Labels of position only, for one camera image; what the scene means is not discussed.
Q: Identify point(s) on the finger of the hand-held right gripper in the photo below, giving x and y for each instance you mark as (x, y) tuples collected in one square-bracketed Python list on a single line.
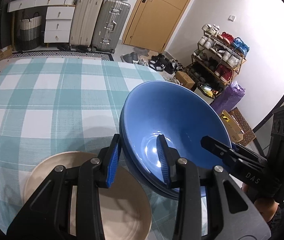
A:
[(252, 155), (217, 150)]

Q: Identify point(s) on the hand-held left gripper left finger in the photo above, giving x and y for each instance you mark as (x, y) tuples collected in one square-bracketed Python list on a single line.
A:
[(113, 165)]

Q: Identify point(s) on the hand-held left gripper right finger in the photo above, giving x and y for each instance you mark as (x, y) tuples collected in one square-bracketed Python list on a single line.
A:
[(163, 160)]

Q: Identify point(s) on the person's right hand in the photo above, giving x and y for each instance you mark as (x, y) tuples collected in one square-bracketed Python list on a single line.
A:
[(268, 210)]

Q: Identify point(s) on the patterned brown box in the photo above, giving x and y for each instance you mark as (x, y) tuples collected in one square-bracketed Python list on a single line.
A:
[(245, 127)]

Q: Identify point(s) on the purple plastic bag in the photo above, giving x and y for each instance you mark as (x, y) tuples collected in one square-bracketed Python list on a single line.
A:
[(228, 97)]

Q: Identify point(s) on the yellow snack bag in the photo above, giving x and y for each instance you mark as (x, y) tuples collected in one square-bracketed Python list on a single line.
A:
[(207, 91)]

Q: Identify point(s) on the brown cardboard box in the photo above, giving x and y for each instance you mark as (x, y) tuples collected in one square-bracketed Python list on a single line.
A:
[(184, 79)]

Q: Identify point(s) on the wooden shoe rack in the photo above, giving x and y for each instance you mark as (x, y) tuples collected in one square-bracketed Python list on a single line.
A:
[(238, 70)]

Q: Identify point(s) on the teal checkered tablecloth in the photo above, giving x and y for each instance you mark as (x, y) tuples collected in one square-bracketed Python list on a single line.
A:
[(56, 100)]

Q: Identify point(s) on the shoe rack with shoes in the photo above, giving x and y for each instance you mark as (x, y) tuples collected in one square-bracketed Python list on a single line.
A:
[(222, 55)]

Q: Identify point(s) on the pile of sandals and slippers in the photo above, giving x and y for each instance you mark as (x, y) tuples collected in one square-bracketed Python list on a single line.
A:
[(162, 63)]

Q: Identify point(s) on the grey door mat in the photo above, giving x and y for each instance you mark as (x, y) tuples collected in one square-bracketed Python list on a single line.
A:
[(141, 51)]

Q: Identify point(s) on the patterned black white rug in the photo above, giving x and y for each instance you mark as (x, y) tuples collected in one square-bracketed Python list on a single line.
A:
[(56, 54)]

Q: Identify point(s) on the silver suitcase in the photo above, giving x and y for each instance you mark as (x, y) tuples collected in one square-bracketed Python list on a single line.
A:
[(110, 25)]

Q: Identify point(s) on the wooden door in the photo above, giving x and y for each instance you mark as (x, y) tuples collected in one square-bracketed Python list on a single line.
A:
[(162, 15)]

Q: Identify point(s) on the beige suitcase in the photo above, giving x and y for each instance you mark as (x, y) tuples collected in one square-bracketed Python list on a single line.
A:
[(85, 22)]

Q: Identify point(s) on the white desk with drawers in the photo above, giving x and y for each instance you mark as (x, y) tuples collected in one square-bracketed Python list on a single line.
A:
[(59, 20)]

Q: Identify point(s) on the small cardboard box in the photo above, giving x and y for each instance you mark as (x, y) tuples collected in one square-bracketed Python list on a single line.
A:
[(6, 53)]

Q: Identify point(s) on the woven laundry basket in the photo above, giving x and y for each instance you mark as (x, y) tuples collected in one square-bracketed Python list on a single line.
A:
[(29, 32)]

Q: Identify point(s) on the white light switch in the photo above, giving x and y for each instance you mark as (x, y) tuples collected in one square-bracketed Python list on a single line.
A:
[(231, 18)]

